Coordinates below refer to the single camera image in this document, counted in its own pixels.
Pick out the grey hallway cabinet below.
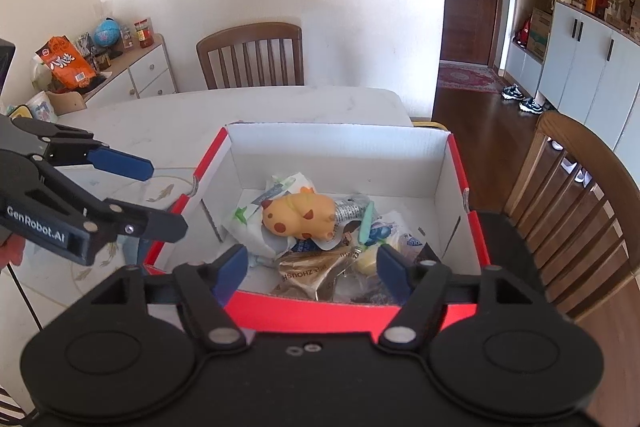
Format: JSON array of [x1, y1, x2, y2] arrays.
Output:
[[504, 0, 640, 154]]

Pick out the teal plastic stick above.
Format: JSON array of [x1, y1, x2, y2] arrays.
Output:
[[357, 201, 379, 249]]

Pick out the cardboard carton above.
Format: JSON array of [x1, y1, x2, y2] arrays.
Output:
[[527, 8, 554, 60]]

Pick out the brown wooden dining chair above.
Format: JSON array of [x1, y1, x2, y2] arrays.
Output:
[[195, 22, 305, 90], [502, 110, 640, 324]]

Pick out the white grey snack packet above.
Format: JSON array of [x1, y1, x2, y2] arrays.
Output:
[[222, 171, 315, 259]]

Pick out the small light wooden chair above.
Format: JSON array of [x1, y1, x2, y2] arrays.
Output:
[[47, 90, 89, 116]]

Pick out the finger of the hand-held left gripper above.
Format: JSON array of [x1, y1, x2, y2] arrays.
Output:
[[29, 154, 190, 254], [11, 116, 155, 182]]

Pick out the orange snack bag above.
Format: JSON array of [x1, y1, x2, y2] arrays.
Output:
[[34, 35, 97, 91]]

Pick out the red sauce jar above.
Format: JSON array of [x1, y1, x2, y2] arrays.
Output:
[[133, 17, 155, 50]]

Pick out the blue white small packet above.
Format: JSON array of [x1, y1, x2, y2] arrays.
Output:
[[370, 211, 427, 259]]

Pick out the black cable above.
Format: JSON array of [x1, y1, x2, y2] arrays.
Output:
[[7, 266, 44, 334]]

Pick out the small blue globe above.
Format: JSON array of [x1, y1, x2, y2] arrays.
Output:
[[93, 17, 124, 58]]

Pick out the red patterned rug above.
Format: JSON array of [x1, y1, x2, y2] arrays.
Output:
[[437, 61, 509, 96]]

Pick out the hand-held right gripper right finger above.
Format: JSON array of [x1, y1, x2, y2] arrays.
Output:
[[376, 245, 532, 354]]

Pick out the pale yellow round packet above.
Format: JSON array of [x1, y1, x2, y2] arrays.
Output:
[[354, 237, 397, 279]]

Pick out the white printed plastic packet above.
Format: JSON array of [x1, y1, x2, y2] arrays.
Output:
[[330, 194, 372, 229]]

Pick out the white sideboard cabinet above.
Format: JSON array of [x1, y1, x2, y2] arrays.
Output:
[[81, 34, 179, 101]]

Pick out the person's left hand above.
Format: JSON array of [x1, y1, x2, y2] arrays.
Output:
[[0, 234, 26, 271]]

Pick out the red cardboard box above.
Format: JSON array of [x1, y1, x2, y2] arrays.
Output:
[[142, 122, 494, 349]]

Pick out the red bag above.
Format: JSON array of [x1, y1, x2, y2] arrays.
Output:
[[514, 17, 532, 48]]

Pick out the white slippers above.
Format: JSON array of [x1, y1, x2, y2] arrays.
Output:
[[546, 136, 592, 184]]

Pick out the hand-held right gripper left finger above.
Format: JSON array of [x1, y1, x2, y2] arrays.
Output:
[[89, 244, 250, 352]]

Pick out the yellow spotted rubber toy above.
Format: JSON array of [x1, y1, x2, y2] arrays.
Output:
[[262, 187, 337, 241]]

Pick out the silver foil snack packet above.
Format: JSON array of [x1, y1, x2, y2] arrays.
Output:
[[274, 249, 362, 300]]

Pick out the white marble desktop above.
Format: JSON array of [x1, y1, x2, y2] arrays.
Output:
[[0, 87, 416, 338]]

